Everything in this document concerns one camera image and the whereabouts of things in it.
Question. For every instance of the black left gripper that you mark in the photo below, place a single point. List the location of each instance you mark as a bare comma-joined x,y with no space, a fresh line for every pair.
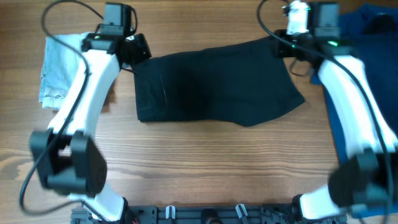
143,53

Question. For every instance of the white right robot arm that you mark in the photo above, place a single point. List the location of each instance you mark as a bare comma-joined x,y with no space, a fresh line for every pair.
366,182

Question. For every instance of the light blue denim shorts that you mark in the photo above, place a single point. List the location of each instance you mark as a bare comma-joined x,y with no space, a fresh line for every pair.
58,73

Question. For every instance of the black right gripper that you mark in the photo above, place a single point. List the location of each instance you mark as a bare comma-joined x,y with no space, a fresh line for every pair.
283,51

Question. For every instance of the black shorts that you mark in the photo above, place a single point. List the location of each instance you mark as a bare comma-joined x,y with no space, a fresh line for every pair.
244,84

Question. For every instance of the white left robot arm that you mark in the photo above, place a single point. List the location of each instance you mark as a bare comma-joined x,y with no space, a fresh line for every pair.
65,155

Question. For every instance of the dark navy garment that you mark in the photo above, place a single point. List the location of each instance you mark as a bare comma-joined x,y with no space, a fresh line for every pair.
379,54

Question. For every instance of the blue polo shirt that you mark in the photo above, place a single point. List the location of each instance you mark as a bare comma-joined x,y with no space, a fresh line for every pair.
366,146

